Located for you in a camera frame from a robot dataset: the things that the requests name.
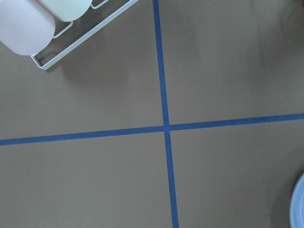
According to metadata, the pink cup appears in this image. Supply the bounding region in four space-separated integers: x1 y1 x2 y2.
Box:
0 0 55 56

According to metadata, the blue plate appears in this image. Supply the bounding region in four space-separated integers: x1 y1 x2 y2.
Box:
289 174 304 228

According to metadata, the white wire cup rack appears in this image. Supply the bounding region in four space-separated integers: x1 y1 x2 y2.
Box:
30 0 137 70

